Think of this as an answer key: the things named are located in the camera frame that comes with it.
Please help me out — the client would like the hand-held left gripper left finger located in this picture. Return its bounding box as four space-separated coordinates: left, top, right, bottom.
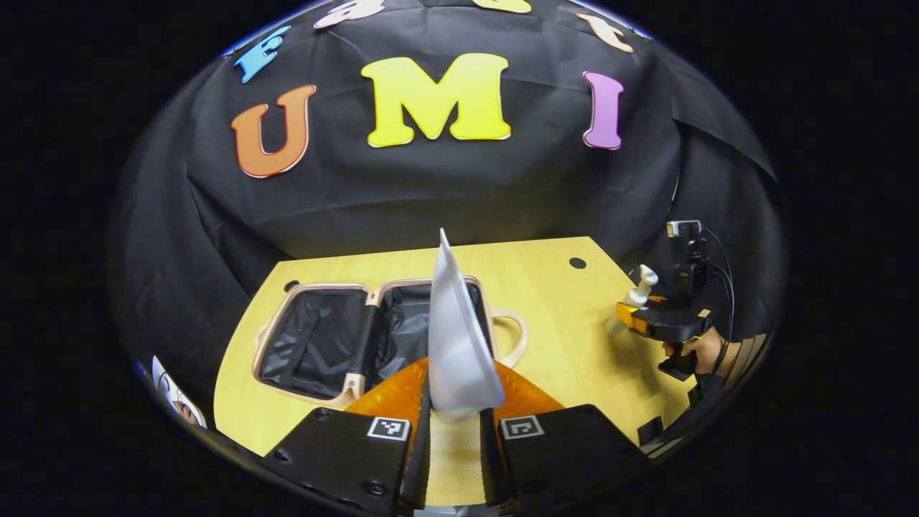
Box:
261 358 433 514

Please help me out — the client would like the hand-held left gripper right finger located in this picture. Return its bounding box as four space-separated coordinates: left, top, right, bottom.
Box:
478 361 652 508

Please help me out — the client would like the white pump bottle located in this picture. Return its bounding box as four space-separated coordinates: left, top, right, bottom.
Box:
605 264 660 337

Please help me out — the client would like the pink suitcase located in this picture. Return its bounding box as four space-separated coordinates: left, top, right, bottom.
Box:
251 275 529 410

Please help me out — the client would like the black backdrop cloth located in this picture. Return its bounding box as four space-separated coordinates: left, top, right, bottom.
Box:
108 0 787 432

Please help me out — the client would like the white printed object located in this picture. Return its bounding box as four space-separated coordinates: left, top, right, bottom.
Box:
151 355 207 429

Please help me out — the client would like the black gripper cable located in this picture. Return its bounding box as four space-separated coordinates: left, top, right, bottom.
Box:
700 227 737 378

